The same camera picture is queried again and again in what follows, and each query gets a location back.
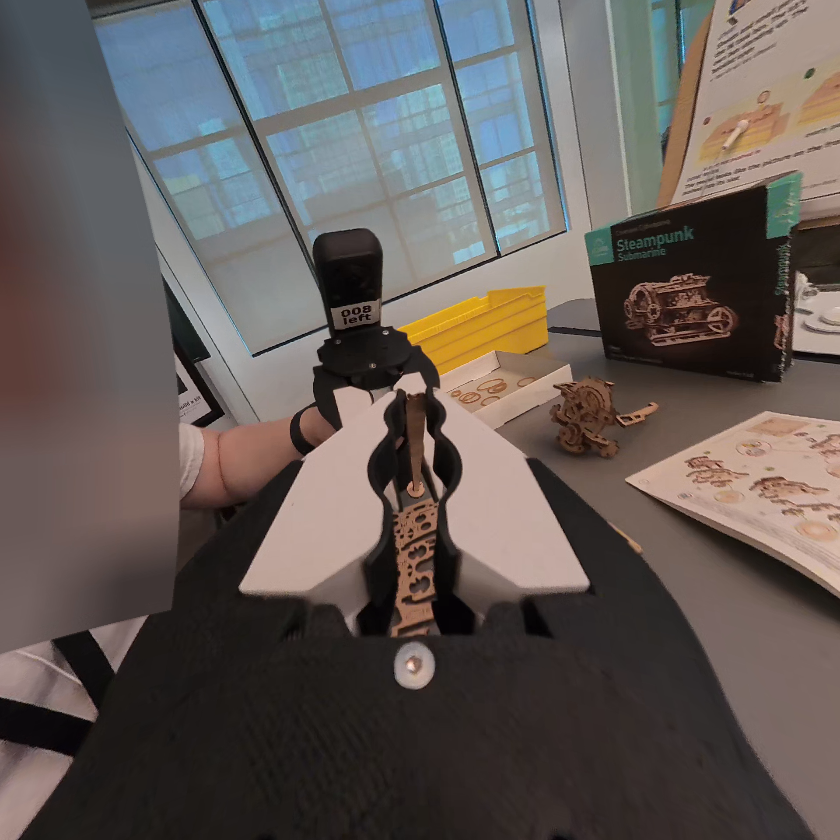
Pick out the yellow plastic bin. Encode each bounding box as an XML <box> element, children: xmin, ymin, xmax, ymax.
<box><xmin>397</xmin><ymin>285</ymin><xmax>549</xmax><ymax>376</ymax></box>

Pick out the large printed instruction poster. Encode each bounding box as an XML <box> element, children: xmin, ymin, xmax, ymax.
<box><xmin>682</xmin><ymin>0</ymin><xmax>840</xmax><ymax>198</ymax></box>

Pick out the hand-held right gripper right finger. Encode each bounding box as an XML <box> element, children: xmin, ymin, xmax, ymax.
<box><xmin>420</xmin><ymin>387</ymin><xmax>592</xmax><ymax>636</ymax></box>

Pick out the group of wooden rings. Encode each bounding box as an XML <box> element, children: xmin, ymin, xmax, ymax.
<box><xmin>449</xmin><ymin>375</ymin><xmax>536</xmax><ymax>409</ymax></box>

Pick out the white flat object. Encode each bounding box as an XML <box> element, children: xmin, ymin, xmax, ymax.
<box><xmin>791</xmin><ymin>270</ymin><xmax>840</xmax><ymax>357</ymax></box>

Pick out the open instruction booklet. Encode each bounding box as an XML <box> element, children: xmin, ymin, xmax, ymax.
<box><xmin>625</xmin><ymin>411</ymin><xmax>840</xmax><ymax>598</ymax></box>

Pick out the white cardboard tray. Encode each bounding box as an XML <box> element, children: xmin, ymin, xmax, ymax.
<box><xmin>438</xmin><ymin>350</ymin><xmax>573</xmax><ymax>431</ymax></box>

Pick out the black strap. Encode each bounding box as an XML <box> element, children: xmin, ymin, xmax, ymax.
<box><xmin>0</xmin><ymin>631</ymin><xmax>118</xmax><ymax>757</ymax></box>

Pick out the person's left forearm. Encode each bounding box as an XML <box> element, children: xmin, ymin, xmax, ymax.
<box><xmin>180</xmin><ymin>420</ymin><xmax>296</xmax><ymax>511</ymax></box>

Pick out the thin wooden stick part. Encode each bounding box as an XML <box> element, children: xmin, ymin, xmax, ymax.
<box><xmin>403</xmin><ymin>392</ymin><xmax>427</xmax><ymax>497</ymax></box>

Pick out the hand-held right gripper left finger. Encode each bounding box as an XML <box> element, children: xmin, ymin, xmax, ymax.
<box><xmin>238</xmin><ymin>388</ymin><xmax>411</xmax><ymax>636</ymax></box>

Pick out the black model kit box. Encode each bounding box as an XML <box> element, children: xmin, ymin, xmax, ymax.
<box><xmin>584</xmin><ymin>172</ymin><xmax>805</xmax><ymax>383</ymax></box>

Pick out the assembled wooden gear model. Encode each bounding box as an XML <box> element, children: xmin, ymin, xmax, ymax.
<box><xmin>550</xmin><ymin>377</ymin><xmax>659</xmax><ymax>460</ymax></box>

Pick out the large gridded window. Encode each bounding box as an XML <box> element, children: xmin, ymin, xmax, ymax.
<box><xmin>92</xmin><ymin>0</ymin><xmax>572</xmax><ymax>358</ymax></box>

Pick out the laser-cut wooden parts sheet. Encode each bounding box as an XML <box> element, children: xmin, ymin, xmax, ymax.
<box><xmin>392</xmin><ymin>497</ymin><xmax>439</xmax><ymax>637</ymax></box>

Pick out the person's left hand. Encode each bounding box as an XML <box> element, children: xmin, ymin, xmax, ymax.
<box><xmin>279</xmin><ymin>410</ymin><xmax>342</xmax><ymax>460</ymax></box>

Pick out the black picture frame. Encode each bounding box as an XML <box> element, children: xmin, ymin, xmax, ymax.
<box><xmin>161</xmin><ymin>276</ymin><xmax>227</xmax><ymax>427</ymax></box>

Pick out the tan poster backing board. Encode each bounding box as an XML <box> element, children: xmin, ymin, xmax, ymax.
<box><xmin>658</xmin><ymin>12</ymin><xmax>715</xmax><ymax>206</ymax></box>

